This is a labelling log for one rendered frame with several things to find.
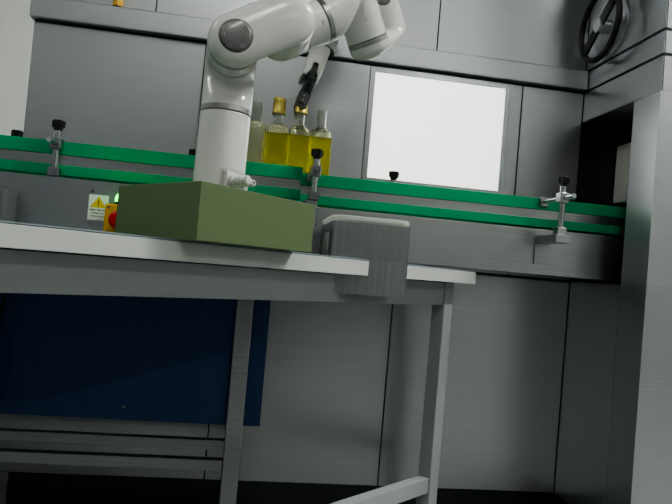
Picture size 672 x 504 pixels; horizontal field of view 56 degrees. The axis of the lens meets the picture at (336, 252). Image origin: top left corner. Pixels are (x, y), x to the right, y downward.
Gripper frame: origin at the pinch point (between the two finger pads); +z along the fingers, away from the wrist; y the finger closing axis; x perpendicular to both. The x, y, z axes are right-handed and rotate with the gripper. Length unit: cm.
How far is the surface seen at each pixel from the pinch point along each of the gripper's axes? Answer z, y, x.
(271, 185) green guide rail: 25.6, 13.4, -0.1
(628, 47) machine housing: -46, 9, 79
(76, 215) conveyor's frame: 48, 15, -39
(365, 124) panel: -4.2, -12.4, 19.6
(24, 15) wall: -54, -253, -177
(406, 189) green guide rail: 12.7, 4.8, 33.7
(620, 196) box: -12, -9, 100
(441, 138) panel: -8.5, -11.4, 42.1
